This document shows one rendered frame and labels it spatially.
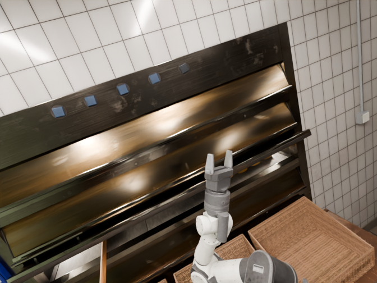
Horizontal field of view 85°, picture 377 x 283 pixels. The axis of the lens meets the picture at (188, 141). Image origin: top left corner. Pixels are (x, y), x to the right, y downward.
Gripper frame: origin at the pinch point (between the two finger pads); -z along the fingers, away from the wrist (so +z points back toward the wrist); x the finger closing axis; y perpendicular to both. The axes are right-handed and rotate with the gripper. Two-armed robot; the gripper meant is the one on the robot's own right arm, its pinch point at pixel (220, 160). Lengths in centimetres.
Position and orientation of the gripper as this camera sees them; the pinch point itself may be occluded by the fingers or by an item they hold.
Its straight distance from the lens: 72.0
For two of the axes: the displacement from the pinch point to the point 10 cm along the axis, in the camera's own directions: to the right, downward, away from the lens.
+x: -7.0, 0.8, -7.1
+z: -0.5, 9.9, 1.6
